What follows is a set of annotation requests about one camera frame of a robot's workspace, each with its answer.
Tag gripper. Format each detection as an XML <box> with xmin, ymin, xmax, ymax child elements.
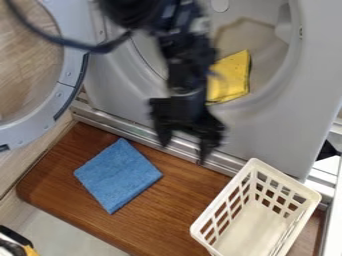
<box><xmin>148</xmin><ymin>87</ymin><xmax>228</xmax><ymax>166</ymax></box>

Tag yellow cloth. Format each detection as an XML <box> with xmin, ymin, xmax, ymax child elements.
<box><xmin>204</xmin><ymin>49</ymin><xmax>253</xmax><ymax>105</ymax></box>

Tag blue cloth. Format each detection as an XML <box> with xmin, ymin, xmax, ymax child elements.
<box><xmin>72</xmin><ymin>137</ymin><xmax>165</xmax><ymax>215</ymax></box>

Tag white basket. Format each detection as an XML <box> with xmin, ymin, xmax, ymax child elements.
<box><xmin>188</xmin><ymin>157</ymin><xmax>324</xmax><ymax>256</ymax></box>

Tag washing machine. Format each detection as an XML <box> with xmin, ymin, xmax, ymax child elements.
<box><xmin>0</xmin><ymin>0</ymin><xmax>342</xmax><ymax>183</ymax></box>

